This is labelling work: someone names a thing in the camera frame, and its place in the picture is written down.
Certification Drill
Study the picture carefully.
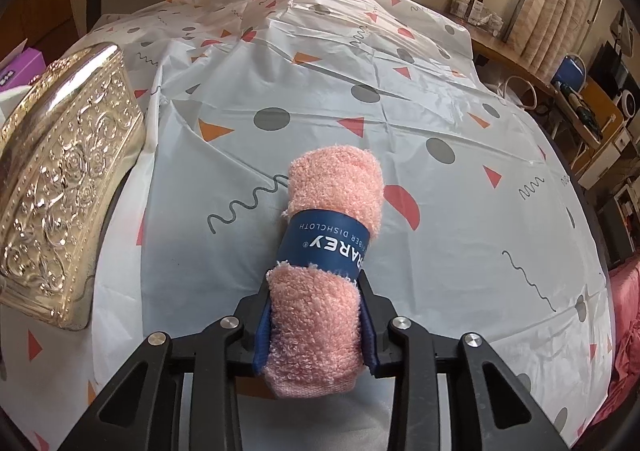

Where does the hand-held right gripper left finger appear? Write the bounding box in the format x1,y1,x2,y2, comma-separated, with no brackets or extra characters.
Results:
57,276,273,451

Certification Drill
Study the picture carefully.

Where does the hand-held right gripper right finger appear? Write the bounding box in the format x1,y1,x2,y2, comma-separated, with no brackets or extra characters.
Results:
357,268,571,451

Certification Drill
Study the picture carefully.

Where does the pink towel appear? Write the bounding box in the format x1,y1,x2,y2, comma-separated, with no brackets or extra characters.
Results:
265,146,386,399

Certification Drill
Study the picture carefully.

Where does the pink ruffled blanket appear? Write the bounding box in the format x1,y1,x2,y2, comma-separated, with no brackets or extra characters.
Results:
607,256,640,407

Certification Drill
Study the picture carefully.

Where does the gold ornate tissue box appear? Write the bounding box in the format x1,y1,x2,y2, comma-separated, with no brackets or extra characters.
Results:
0,42,147,332

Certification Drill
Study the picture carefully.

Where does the low shelf unit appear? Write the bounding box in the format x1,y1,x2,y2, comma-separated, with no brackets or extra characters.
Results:
597,181,640,262

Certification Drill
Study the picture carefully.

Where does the white bag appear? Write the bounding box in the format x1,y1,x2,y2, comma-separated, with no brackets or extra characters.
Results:
492,76,538,112

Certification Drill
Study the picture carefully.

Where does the white cabinet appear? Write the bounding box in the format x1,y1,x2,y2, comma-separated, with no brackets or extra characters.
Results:
580,128,631,189

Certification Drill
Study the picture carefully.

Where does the white folding chair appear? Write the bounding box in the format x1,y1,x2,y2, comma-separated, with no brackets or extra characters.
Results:
557,81,608,146

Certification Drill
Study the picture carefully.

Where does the wooden desk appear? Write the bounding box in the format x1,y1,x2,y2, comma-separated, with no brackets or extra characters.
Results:
470,23,561,96

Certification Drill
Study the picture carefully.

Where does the wooden board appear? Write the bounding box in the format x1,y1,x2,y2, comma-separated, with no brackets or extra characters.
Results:
580,78,626,172

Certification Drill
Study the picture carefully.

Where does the blue chair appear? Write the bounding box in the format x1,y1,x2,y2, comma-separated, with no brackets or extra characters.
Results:
550,55,586,92

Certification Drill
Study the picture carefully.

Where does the clear box of bottles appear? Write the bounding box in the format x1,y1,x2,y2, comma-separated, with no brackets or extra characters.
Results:
450,0,506,36

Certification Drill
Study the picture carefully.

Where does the white round fan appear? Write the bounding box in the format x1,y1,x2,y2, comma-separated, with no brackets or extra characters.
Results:
615,91,640,119

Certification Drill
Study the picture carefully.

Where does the purple tissue box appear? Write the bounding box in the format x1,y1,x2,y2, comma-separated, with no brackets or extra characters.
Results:
0,38,47,92

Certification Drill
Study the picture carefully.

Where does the black monitor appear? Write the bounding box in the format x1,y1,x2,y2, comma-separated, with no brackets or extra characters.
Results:
595,41,631,96

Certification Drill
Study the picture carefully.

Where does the patterned beige curtain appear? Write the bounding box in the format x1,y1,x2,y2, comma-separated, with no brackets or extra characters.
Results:
510,0,608,76

